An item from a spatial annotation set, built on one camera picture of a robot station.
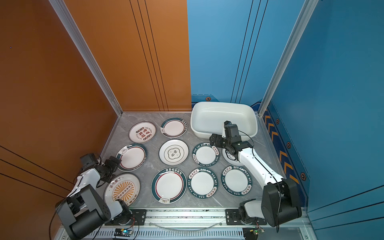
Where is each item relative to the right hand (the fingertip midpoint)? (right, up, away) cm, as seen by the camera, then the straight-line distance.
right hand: (215, 139), depth 86 cm
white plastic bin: (-2, +14, +32) cm, 35 cm away
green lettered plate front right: (+12, -24, -1) cm, 27 cm away
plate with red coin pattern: (-51, +3, +22) cm, 56 cm away
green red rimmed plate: (-52, -12, +8) cm, 54 cm away
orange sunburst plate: (-50, -26, -3) cm, 57 cm away
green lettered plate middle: (-5, -12, +13) cm, 18 cm away
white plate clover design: (-26, -9, +10) cm, 29 cm away
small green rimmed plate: (-28, +7, +23) cm, 37 cm away
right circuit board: (+18, -42, -17) cm, 48 cm away
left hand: (-58, -15, +1) cm, 59 cm away
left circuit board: (-45, -43, -15) cm, 64 cm away
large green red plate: (-26, -26, -3) cm, 37 cm away
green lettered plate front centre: (-7, -25, -1) cm, 26 cm away
